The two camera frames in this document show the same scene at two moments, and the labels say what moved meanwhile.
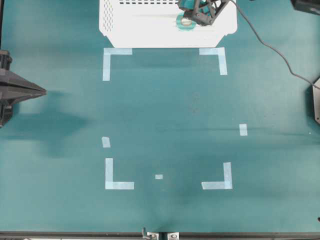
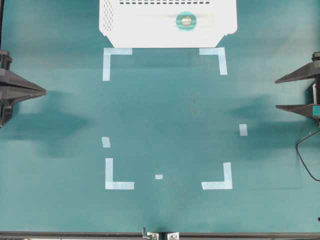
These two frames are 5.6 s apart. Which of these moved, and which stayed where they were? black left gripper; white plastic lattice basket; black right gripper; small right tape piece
Moved: black right gripper
Stayed: white plastic lattice basket; black left gripper; small right tape piece
